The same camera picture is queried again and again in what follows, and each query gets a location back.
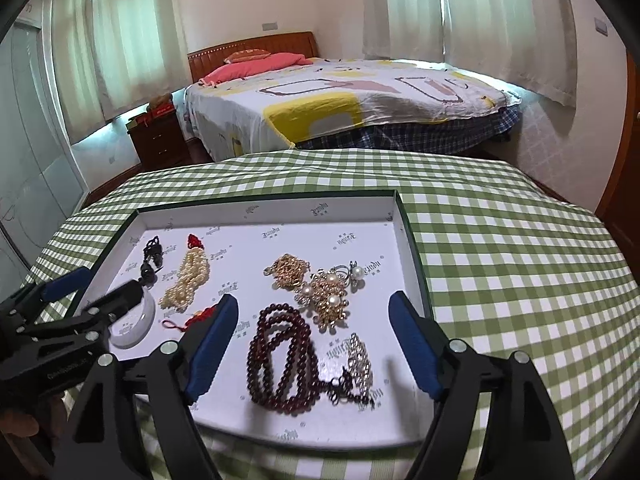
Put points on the gold pearl brooch cluster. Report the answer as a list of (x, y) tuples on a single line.
[(325, 300)]

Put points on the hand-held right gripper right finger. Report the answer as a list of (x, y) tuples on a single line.
[(415, 345)]

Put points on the brown wooden door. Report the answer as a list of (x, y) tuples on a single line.
[(625, 160)]

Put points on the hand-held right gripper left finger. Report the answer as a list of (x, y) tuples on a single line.
[(215, 350)]

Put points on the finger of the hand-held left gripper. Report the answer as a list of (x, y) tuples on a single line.
[(122, 296), (65, 282)]

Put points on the pearl strand with red knot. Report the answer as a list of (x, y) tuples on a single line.
[(187, 280)]

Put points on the white lined tray box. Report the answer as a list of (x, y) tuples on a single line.
[(250, 240)]

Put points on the sliding glass door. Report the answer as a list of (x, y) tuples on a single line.
[(30, 160)]

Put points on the person's left hand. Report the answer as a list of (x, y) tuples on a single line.
[(22, 425)]

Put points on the pink pillow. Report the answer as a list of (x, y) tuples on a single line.
[(260, 64)]

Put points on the red knot charm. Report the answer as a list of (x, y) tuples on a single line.
[(200, 317)]

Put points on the blue plaid bed sheet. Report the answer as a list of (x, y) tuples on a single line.
[(430, 132)]

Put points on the wooden headboard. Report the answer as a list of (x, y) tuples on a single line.
[(250, 42)]

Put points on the white jade bangle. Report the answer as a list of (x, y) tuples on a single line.
[(142, 322)]

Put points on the black jewelry piece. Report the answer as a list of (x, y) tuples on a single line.
[(152, 255)]

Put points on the patterned white bed sheet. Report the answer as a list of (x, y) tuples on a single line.
[(325, 95)]

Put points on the red boxes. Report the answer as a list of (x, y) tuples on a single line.
[(160, 106)]

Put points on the green checked tablecloth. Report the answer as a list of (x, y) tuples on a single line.
[(500, 260)]

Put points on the dark wooden nightstand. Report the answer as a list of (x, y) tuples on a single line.
[(160, 142)]

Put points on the small orange pillow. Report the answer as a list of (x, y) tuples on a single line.
[(246, 56)]

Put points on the white curtain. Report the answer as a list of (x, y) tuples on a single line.
[(405, 10), (75, 60), (140, 35), (505, 25)]

